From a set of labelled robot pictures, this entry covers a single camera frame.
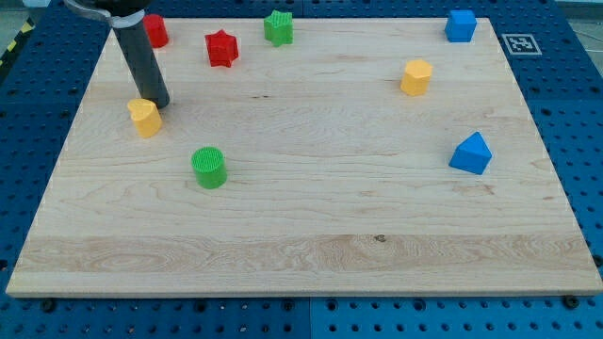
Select black and silver rod mount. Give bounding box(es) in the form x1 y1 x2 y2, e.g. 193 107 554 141
63 0 152 28

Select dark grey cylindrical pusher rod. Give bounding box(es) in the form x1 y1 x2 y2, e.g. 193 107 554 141
113 22 171 108

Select light wooden board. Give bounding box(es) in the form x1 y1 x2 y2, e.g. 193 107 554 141
7 18 602 298

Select red cylinder block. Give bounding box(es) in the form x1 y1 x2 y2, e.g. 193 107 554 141
143 14 169 48

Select yellow heart block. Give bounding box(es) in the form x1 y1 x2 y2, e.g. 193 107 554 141
127 98 162 138

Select red star block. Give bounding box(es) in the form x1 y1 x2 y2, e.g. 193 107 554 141
204 29 238 68

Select green cylinder block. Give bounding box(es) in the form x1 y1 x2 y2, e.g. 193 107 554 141
191 147 227 189

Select green star block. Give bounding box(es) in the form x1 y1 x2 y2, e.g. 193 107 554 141
264 9 294 47

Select yellow hexagon block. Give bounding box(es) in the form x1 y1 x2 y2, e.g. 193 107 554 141
400 59 432 96

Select blue cube block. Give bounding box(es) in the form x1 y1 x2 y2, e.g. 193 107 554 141
445 9 477 42

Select blue triangle block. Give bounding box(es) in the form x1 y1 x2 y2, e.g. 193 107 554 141
448 132 493 175

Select white fiducial marker tag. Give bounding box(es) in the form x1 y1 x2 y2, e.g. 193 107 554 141
502 33 542 56

